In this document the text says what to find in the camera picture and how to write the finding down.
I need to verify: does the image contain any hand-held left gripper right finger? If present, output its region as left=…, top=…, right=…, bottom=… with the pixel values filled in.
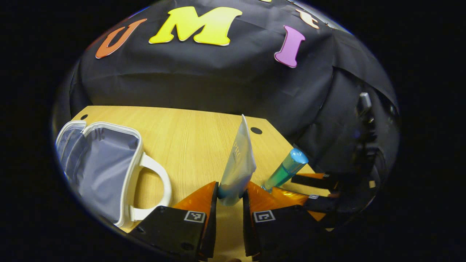
left=242, top=181, right=328, bottom=261

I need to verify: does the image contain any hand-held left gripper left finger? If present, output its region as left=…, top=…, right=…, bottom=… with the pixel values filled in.
left=129, top=181, right=219, bottom=261

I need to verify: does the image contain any teal blue-capped bottle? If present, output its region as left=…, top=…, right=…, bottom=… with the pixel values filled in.
left=261, top=147, right=309, bottom=192

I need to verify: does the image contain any white and blue tube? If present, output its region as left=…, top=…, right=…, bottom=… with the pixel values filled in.
left=218, top=114, right=257, bottom=207

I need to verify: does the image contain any white suitcase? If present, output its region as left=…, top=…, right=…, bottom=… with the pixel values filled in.
left=55, top=119, right=173, bottom=228

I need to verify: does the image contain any black backdrop cloth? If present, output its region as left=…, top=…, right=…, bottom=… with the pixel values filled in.
left=51, top=0, right=401, bottom=190

